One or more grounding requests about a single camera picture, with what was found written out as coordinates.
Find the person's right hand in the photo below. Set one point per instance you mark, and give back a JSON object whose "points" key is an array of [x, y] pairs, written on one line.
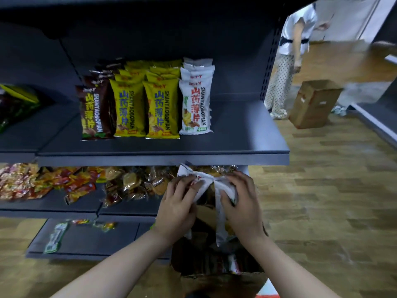
{"points": [[248, 214]]}

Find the person's left hand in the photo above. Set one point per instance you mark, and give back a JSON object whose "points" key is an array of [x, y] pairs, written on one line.
{"points": [[176, 214]]}

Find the white snack packet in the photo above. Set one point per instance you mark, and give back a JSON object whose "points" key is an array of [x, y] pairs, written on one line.
{"points": [[198, 59], [195, 108], [198, 67], [203, 178], [197, 74], [220, 226], [198, 63]]}

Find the pile of white snacks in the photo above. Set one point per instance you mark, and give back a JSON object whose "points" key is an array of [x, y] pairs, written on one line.
{"points": [[234, 265]]}

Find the brown cardboard box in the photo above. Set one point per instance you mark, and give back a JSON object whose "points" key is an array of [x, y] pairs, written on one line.
{"points": [[223, 285]]}

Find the dark blue metal shelf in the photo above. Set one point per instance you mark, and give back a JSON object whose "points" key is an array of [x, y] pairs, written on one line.
{"points": [[242, 127]]}

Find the person's left forearm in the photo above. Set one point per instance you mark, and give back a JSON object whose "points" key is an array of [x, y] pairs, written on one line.
{"points": [[118, 270]]}

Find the person's right forearm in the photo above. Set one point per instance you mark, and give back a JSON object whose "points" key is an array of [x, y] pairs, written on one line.
{"points": [[285, 270]]}

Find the pile of wrapped buns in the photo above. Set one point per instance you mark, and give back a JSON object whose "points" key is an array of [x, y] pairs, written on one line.
{"points": [[133, 183]]}

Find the sealed brown shipping carton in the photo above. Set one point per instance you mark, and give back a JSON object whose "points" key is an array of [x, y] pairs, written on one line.
{"points": [[313, 105]]}

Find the clear plastic water bottle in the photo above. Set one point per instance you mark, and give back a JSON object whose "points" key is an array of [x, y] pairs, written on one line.
{"points": [[338, 111]]}

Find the pile of red orange packets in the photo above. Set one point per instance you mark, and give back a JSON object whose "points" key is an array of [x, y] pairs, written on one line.
{"points": [[37, 183]]}

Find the white edged shelving rack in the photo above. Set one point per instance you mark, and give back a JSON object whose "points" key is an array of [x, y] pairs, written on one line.
{"points": [[378, 117]]}

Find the clear plastic sheet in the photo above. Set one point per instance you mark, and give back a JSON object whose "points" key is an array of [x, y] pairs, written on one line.
{"points": [[363, 93]]}

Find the heap of green brown bags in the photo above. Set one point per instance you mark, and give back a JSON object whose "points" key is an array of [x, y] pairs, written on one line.
{"points": [[15, 102]]}

